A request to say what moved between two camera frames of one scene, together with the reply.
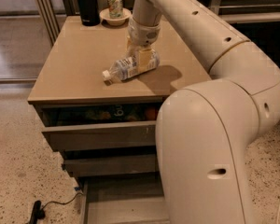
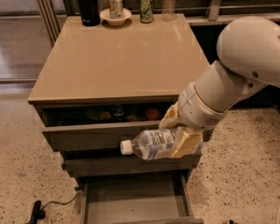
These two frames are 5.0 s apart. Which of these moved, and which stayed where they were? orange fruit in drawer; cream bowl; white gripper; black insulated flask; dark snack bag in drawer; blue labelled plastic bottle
Moved: white gripper; blue labelled plastic bottle
Stayed: dark snack bag in drawer; orange fruit in drawer; cream bowl; black insulated flask
